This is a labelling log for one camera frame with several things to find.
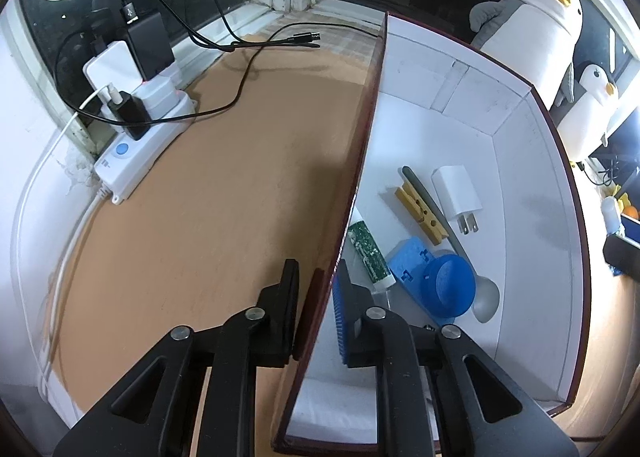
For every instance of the white cube plug adapter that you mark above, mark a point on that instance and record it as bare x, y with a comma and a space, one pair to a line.
162, 94

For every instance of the small penguin plush toy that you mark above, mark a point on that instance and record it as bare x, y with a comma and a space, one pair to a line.
590, 112

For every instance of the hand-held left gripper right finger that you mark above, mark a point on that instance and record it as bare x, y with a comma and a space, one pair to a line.
341, 322

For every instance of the green lip balm stick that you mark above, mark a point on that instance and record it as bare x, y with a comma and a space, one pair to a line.
370, 257

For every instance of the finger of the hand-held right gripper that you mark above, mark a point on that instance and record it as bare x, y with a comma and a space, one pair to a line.
622, 254
631, 226

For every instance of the yellow bowl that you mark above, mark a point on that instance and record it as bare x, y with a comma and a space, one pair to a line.
622, 199

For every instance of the blue phone stand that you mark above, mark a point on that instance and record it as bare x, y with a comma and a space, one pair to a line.
407, 262

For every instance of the orange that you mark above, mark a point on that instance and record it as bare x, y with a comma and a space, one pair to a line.
632, 211

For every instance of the chequered cloth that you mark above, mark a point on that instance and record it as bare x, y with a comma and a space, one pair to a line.
345, 39

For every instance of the brown box with white inside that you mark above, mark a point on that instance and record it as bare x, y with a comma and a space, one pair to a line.
530, 237

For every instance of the flat white power adapter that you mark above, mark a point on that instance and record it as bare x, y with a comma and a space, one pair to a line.
110, 69

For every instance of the blue round cap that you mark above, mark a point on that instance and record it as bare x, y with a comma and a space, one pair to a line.
450, 284

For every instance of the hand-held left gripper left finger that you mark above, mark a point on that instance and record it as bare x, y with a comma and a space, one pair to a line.
280, 337

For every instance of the small black usb charger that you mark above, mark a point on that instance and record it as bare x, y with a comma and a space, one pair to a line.
132, 117

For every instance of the white wall charger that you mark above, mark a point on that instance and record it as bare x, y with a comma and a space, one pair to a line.
455, 192

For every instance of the wooden clothespin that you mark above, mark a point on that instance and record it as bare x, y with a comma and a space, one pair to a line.
422, 214

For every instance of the white power strip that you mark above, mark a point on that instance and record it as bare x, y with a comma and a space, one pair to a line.
135, 162

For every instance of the large black power adapter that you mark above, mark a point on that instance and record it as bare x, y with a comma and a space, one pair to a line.
150, 47

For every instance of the large penguin plush toy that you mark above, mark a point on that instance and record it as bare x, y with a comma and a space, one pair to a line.
530, 37

